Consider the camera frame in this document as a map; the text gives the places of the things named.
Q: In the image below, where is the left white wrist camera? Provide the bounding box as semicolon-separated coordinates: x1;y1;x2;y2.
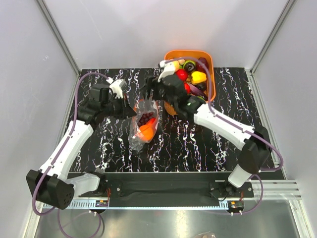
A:
109;79;127;99

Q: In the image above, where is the clear orange zip bag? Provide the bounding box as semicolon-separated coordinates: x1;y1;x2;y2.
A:
128;99;159;151

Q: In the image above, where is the grey slotted cable duct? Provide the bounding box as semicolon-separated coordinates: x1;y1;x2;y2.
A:
66;197;229;211

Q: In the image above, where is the orange plastic basket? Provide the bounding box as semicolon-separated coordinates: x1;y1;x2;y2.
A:
164;50;216;103

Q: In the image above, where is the red apple centre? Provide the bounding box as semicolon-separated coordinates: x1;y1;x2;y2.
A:
175;69;188;81

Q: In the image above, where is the yellow bell pepper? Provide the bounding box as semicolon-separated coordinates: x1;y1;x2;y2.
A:
191;71;207;85

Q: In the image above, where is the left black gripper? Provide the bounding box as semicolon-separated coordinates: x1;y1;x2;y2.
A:
102;94;137;120

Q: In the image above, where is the orange tangerine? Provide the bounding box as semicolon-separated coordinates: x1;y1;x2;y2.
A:
136;125;155;143

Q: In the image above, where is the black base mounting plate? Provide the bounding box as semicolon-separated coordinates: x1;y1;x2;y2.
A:
98;172;254;199

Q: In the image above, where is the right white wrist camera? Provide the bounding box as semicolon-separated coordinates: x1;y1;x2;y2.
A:
158;60;176;82

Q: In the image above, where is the red orange mango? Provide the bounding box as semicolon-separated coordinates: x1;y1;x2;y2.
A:
144;118;156;126

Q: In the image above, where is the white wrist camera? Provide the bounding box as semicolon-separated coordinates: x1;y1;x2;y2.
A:
109;79;127;99
158;60;176;82

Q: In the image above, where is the beige garlic bulb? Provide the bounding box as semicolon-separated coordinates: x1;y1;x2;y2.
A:
178;59;185;65

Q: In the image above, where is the purple grape bunch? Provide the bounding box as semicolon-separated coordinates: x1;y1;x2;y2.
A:
137;113;154;127

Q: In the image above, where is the red tomato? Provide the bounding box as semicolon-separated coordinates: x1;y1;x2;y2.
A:
184;83;191;94

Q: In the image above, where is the dark mangosteen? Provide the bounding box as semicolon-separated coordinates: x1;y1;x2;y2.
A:
183;60;196;73

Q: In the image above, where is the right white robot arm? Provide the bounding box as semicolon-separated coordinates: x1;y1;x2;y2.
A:
141;74;272;197

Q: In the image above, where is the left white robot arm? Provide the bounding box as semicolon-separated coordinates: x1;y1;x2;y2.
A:
26;79;136;210

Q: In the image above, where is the purple eggplant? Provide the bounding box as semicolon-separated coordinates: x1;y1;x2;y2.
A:
188;83;207;99

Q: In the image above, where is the dark red pomegranate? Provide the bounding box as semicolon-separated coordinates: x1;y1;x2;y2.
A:
196;57;209;71

